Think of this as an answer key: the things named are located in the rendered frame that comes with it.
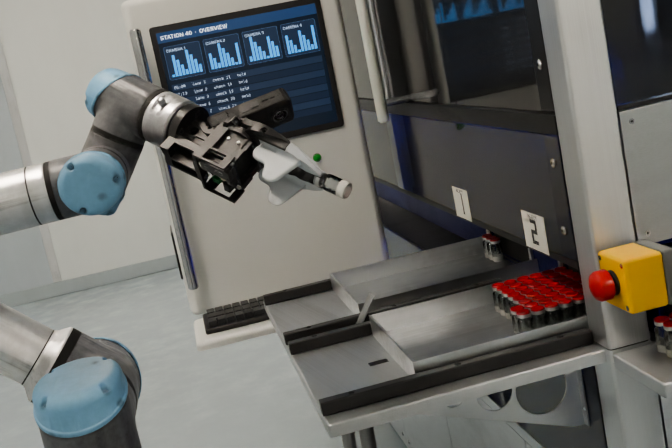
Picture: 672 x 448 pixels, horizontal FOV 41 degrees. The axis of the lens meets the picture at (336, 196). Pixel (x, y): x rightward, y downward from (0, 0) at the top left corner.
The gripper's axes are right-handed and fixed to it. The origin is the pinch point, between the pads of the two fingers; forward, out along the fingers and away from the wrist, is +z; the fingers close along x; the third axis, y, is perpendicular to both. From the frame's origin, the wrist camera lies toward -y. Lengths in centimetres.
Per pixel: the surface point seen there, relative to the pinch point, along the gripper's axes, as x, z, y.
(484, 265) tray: -65, 6, -36
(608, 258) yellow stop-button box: -12.8, 34.2, -14.3
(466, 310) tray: -48, 13, -16
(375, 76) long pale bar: -49, -31, -58
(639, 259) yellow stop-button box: -10.2, 37.9, -14.3
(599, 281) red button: -12.8, 34.6, -10.6
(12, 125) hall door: -359, -411, -152
